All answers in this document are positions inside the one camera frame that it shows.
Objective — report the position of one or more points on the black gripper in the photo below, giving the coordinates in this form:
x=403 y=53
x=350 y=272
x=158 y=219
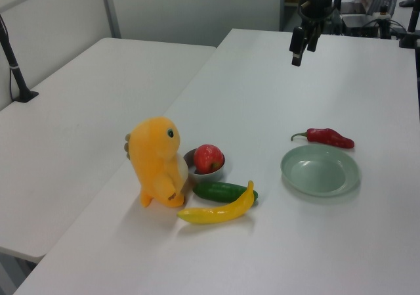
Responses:
x=316 y=10

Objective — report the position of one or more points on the red apple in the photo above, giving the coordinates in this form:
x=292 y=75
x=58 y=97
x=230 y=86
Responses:
x=206 y=157

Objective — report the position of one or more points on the black metal equipment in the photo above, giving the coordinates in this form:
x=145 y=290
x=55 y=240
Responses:
x=364 y=25

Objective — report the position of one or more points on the grey keyboard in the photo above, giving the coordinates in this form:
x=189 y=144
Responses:
x=384 y=1

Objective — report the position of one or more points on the red chili pepper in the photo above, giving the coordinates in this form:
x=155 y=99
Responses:
x=328 y=137

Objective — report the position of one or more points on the black clamp stand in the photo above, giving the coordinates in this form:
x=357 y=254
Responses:
x=411 y=19

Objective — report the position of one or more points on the pale green plate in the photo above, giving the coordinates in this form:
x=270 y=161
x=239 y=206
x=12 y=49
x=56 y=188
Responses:
x=315 y=173

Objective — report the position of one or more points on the grey round bowl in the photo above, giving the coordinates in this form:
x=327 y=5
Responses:
x=210 y=177

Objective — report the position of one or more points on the green cucumber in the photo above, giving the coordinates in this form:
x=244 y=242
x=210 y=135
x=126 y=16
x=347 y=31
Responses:
x=213 y=191

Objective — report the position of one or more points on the orange plush dinosaur toy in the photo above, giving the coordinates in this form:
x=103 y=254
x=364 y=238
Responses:
x=154 y=157

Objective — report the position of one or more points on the yellow banana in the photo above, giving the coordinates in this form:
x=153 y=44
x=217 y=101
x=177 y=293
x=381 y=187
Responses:
x=216 y=214

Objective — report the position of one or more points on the white side table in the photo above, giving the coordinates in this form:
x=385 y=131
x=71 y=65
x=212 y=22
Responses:
x=82 y=111

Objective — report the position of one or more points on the black camera stand pole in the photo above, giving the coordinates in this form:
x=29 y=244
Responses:
x=14 y=68

